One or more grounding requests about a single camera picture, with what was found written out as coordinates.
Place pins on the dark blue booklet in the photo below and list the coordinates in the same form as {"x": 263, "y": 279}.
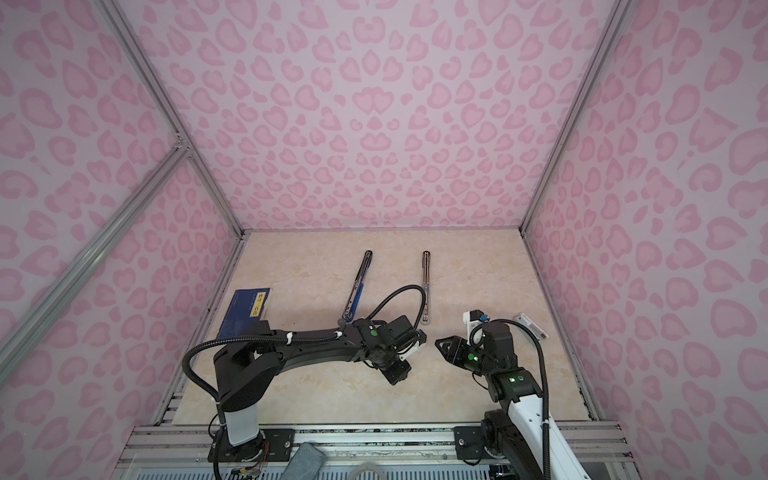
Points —
{"x": 246, "y": 309}

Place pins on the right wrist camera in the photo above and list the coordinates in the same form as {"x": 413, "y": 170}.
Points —
{"x": 473, "y": 320}

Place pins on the blue black stapler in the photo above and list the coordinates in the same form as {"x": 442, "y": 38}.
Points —
{"x": 357, "y": 288}

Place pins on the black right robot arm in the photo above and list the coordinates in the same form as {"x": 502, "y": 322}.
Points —
{"x": 522, "y": 430}

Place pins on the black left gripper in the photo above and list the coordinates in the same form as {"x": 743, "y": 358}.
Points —
{"x": 402, "y": 374}

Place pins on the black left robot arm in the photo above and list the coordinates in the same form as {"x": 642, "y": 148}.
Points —
{"x": 246, "y": 366}

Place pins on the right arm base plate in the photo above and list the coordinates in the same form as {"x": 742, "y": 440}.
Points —
{"x": 470, "y": 444}

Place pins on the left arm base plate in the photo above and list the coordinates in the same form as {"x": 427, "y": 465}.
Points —
{"x": 270, "y": 445}

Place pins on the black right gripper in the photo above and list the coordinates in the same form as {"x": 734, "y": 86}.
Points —
{"x": 456, "y": 351}

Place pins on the grey cloth pad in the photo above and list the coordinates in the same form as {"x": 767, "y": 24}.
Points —
{"x": 305, "y": 464}

